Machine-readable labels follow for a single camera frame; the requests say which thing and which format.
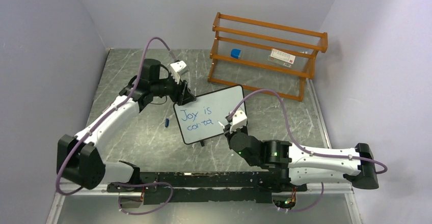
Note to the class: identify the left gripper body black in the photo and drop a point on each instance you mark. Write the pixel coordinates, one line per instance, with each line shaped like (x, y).
(167, 87)

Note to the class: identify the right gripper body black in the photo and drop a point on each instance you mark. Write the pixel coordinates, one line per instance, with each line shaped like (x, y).
(229, 135)

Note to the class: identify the small whiteboard black frame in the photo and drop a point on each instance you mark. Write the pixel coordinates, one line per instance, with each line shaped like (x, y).
(198, 120)

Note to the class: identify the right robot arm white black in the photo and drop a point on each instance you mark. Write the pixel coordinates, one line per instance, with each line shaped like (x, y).
(298, 165)

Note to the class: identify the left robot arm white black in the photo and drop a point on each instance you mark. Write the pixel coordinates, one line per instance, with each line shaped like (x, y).
(78, 156)

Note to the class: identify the blue eraser on shelf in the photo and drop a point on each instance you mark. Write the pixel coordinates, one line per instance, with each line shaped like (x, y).
(235, 53)

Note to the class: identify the orange wooden shelf rack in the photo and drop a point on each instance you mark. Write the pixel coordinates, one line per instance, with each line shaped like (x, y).
(256, 39)

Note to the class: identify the white red box on shelf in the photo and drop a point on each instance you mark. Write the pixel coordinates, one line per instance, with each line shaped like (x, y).
(281, 58)

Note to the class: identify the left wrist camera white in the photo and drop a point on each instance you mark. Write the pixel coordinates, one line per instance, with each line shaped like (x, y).
(177, 69)

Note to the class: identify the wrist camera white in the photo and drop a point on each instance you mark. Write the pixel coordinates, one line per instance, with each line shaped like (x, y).
(177, 69)
(237, 121)

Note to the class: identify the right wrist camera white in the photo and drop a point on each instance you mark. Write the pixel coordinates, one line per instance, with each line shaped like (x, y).
(237, 121)

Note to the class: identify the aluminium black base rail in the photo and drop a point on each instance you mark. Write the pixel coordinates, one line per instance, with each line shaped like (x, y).
(227, 197)

